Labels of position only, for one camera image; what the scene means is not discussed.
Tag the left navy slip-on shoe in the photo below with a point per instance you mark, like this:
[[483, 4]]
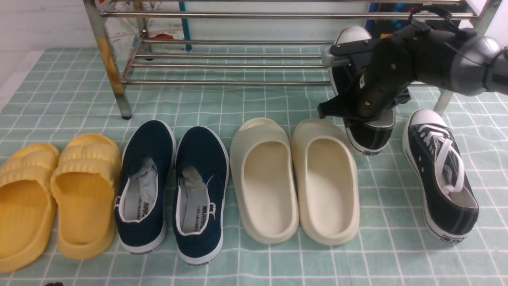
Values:
[[139, 208]]

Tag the white box with red print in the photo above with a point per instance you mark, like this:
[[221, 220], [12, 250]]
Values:
[[123, 31]]

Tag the yellow slipper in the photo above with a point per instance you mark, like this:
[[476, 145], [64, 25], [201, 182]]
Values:
[[84, 185], [27, 207]]

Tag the left yellow slipper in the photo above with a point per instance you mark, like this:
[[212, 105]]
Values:
[[27, 207]]

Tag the black canvas sneaker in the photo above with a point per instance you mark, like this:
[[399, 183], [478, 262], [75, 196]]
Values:
[[369, 138], [450, 208]]

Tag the dark book with orange text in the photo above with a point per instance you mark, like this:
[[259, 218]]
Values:
[[379, 28]]

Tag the navy slip-on shoe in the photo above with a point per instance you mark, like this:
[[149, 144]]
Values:
[[139, 208], [202, 173]]

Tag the right yellow slipper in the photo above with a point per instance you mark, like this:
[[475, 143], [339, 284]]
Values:
[[84, 185]]

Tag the right navy slip-on shoe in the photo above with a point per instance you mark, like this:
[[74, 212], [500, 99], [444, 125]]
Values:
[[202, 173]]

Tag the cream slipper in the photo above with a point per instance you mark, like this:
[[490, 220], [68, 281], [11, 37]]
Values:
[[327, 182], [261, 170]]

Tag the teal vertical pole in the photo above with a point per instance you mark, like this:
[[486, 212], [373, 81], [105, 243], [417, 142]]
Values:
[[184, 22]]

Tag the metal shoe rack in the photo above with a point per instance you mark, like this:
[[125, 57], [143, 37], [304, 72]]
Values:
[[422, 19]]

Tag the right cream slipper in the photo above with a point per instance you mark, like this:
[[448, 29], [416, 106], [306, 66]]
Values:
[[327, 182]]

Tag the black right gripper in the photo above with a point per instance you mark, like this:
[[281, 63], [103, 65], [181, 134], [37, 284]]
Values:
[[390, 69]]

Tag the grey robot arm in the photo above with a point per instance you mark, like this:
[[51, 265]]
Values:
[[459, 62]]

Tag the left cream slipper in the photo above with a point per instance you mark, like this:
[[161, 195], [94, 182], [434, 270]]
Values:
[[261, 170]]

